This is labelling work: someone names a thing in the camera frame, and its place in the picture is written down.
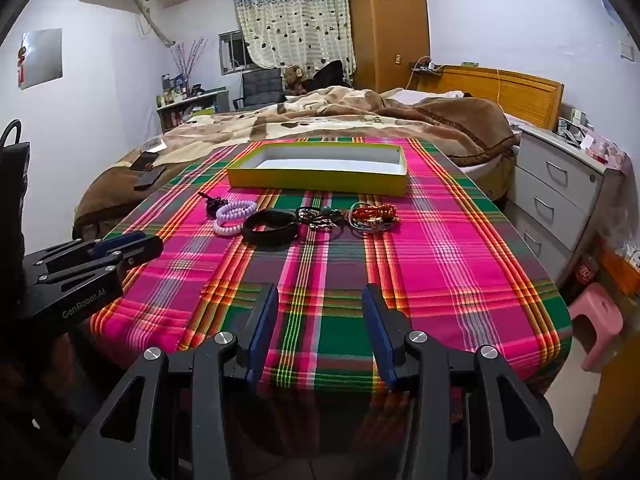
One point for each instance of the yellow cardboard box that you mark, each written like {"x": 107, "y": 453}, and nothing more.
{"x": 310, "y": 180}

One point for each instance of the dark office chair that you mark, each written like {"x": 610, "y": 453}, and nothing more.
{"x": 260, "y": 87}

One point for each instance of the window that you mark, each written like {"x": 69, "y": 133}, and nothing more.
{"x": 232, "y": 52}

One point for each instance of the white wall outlet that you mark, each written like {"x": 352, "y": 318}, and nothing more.
{"x": 627, "y": 51}

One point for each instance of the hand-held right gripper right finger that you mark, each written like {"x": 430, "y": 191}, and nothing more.
{"x": 380, "y": 340}

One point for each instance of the power strip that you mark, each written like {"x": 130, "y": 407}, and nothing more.
{"x": 427, "y": 66}

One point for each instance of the air conditioner pipe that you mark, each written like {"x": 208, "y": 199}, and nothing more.
{"x": 150, "y": 22}

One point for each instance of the black smart band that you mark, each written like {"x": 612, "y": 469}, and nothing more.
{"x": 250, "y": 230}

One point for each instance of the white card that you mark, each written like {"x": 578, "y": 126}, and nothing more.
{"x": 152, "y": 145}

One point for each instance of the black cushion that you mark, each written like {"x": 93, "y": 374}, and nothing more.
{"x": 330, "y": 75}

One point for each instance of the pink floral cloth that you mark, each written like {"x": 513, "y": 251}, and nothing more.
{"x": 605, "y": 152}

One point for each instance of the heart print curtain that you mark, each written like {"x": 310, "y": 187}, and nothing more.
{"x": 290, "y": 25}

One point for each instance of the pink plastic stool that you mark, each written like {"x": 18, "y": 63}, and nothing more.
{"x": 597, "y": 310}

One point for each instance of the brown teddy bear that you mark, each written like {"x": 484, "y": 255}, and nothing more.
{"x": 292, "y": 77}

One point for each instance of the brown patterned blanket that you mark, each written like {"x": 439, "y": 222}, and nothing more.
{"x": 300, "y": 120}

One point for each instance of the wooden bed headboard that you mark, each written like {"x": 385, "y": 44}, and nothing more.
{"x": 520, "y": 92}

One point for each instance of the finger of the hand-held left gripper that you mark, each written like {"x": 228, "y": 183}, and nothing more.
{"x": 145, "y": 251}
{"x": 120, "y": 241}

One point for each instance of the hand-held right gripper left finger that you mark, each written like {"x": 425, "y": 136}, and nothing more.
{"x": 265, "y": 330}

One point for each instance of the wooden wardrobe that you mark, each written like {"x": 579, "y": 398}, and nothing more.
{"x": 385, "y": 35}

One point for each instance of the white nightstand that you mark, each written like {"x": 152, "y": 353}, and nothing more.
{"x": 555, "y": 185}

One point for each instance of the white desk shelf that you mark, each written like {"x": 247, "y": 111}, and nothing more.
{"x": 200, "y": 105}

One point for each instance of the silver wall panel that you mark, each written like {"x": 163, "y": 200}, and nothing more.
{"x": 42, "y": 57}

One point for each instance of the pink green plaid cloth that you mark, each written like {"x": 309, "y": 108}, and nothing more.
{"x": 450, "y": 270}

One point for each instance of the orange box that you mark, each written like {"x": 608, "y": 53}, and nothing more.
{"x": 620, "y": 270}

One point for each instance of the decorative purple branches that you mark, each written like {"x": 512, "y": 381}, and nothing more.
{"x": 187, "y": 60}

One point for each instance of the white pillow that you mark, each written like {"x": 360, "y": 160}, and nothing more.
{"x": 425, "y": 95}

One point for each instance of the wooden board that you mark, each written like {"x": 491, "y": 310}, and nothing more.
{"x": 615, "y": 410}

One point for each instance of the cola bottle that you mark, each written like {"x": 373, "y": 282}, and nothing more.
{"x": 585, "y": 270}

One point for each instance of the dark reddish phone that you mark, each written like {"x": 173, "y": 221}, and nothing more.
{"x": 142, "y": 161}

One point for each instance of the black phone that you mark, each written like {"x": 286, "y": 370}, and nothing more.
{"x": 150, "y": 177}

